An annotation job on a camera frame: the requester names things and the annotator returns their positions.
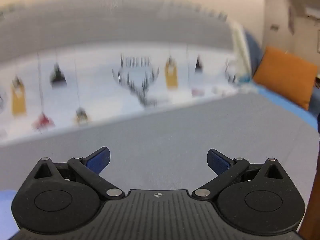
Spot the blue sofa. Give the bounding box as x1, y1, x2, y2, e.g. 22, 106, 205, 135
244, 30, 320, 133

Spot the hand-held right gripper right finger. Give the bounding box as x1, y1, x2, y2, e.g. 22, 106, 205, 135
191, 149, 284, 201

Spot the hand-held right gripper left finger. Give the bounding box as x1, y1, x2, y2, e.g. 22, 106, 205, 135
33, 147, 126, 201

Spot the grey printed quilt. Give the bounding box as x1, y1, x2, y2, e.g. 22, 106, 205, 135
0, 41, 319, 210

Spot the blue cloth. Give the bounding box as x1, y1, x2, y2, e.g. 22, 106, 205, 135
0, 189, 19, 240

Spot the grey upholstered headboard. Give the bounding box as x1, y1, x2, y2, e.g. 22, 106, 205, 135
0, 0, 234, 62

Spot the white pillow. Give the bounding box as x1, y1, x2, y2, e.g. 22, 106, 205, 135
231, 21, 252, 83

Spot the orange cushion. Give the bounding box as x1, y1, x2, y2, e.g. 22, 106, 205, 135
252, 46, 318, 110

